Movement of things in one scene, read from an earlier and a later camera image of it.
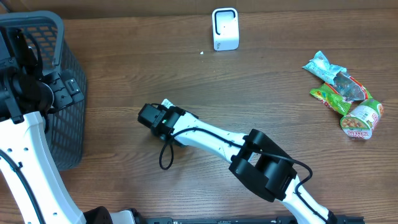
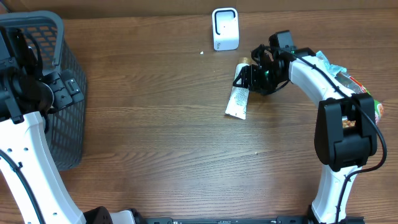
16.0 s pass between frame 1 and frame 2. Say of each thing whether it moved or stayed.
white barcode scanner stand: stayed
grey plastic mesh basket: stayed
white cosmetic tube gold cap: moved
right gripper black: moved
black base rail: stayed
